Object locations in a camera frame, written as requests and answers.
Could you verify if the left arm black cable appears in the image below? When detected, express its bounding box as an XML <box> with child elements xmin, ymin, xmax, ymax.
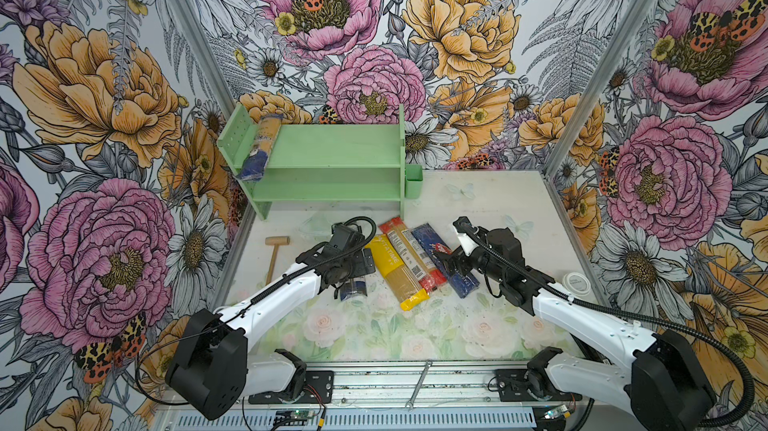
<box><xmin>134</xmin><ymin>215</ymin><xmax>378</xmax><ymax>406</ymax></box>

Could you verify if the small board right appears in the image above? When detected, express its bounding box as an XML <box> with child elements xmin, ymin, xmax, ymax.
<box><xmin>542</xmin><ymin>405</ymin><xmax>571</xmax><ymax>420</ymax></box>

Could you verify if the metal rod on rail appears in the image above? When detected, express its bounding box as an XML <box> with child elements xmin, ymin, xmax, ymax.
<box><xmin>405</xmin><ymin>360</ymin><xmax>433</xmax><ymax>410</ymax></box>

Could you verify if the small wooden mallet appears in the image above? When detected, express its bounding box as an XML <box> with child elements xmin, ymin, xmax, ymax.
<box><xmin>265</xmin><ymin>235</ymin><xmax>290</xmax><ymax>284</ymax></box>

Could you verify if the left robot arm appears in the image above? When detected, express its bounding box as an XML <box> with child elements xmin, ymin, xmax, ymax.
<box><xmin>165</xmin><ymin>216</ymin><xmax>377</xmax><ymax>420</ymax></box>

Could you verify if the spaghetti bag with blue end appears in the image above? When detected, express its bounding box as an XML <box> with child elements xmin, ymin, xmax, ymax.
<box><xmin>237</xmin><ymin>114</ymin><xmax>283</xmax><ymax>182</ymax></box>

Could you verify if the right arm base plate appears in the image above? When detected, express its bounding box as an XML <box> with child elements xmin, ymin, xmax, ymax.
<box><xmin>490</xmin><ymin>368</ymin><xmax>582</xmax><ymax>402</ymax></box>

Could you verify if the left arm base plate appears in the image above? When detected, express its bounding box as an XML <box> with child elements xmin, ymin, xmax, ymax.
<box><xmin>247</xmin><ymin>370</ymin><xmax>335</xmax><ymax>405</ymax></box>

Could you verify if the yellow spaghetti bag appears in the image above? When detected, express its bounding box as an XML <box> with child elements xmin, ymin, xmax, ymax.
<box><xmin>366</xmin><ymin>235</ymin><xmax>429</xmax><ymax>311</ymax></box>

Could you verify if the green wooden shelf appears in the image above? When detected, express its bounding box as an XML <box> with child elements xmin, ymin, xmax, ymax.
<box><xmin>240</xmin><ymin>123</ymin><xmax>406</xmax><ymax>221</ymax></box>

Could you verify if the red spaghetti bag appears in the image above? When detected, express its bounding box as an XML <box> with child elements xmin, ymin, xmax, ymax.
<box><xmin>379</xmin><ymin>217</ymin><xmax>446</xmax><ymax>293</ymax></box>

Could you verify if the spaghetti bag with white label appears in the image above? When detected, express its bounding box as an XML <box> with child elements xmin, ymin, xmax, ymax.
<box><xmin>338</xmin><ymin>248</ymin><xmax>376</xmax><ymax>301</ymax></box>

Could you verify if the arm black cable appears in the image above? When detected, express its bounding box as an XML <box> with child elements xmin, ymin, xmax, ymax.
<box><xmin>452</xmin><ymin>216</ymin><xmax>756</xmax><ymax>429</ymax></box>
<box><xmin>134</xmin><ymin>215</ymin><xmax>378</xmax><ymax>406</ymax></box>

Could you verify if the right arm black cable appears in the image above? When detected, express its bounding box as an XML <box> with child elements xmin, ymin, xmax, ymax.
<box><xmin>452</xmin><ymin>216</ymin><xmax>756</xmax><ymax>429</ymax></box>

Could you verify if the white round jar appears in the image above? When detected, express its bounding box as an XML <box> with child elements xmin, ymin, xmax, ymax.
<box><xmin>562</xmin><ymin>272</ymin><xmax>592</xmax><ymax>298</ymax></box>

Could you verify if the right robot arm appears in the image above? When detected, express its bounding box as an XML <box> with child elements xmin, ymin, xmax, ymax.
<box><xmin>438</xmin><ymin>216</ymin><xmax>717</xmax><ymax>430</ymax></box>

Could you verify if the green circuit board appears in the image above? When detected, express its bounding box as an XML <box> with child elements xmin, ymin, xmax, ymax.
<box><xmin>272</xmin><ymin>409</ymin><xmax>320</xmax><ymax>430</ymax></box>

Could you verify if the green cup on shelf side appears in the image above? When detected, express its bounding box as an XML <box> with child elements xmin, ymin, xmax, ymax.
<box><xmin>404</xmin><ymin>164</ymin><xmax>424</xmax><ymax>200</ymax></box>

